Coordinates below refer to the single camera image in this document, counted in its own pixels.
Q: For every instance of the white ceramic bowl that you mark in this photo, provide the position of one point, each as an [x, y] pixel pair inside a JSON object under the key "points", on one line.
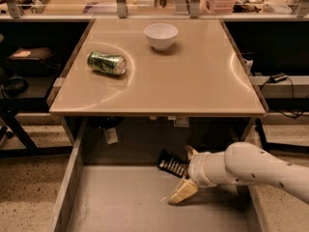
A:
{"points": [[161, 36]]}

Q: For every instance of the white paper tag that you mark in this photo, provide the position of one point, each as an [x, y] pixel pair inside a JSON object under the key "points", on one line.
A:
{"points": [[111, 135]]}

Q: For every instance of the black table leg left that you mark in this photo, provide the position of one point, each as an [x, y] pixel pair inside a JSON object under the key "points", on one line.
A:
{"points": [[30, 149]]}

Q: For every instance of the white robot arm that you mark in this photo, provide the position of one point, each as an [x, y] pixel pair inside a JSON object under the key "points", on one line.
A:
{"points": [[241, 164]]}

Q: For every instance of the open grey drawer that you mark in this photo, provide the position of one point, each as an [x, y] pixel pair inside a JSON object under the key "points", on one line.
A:
{"points": [[118, 188]]}

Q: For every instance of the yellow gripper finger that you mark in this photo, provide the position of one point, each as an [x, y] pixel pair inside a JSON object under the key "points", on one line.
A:
{"points": [[184, 189], [191, 152]]}

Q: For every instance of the beige counter cabinet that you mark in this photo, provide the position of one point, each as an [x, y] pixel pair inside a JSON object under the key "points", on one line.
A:
{"points": [[199, 75]]}

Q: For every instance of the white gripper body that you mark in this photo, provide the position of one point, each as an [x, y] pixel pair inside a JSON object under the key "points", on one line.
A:
{"points": [[197, 169]]}

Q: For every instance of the black table leg right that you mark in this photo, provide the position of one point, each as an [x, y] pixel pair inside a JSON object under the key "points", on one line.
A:
{"points": [[261, 133]]}

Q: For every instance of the black table leg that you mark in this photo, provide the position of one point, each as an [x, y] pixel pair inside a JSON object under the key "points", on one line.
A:
{"points": [[30, 149], [261, 133]]}

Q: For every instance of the green soda can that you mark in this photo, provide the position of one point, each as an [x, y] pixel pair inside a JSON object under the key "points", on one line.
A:
{"points": [[108, 63]]}

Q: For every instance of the black power adapter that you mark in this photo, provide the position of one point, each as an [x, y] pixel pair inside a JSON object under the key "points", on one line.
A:
{"points": [[278, 78]]}

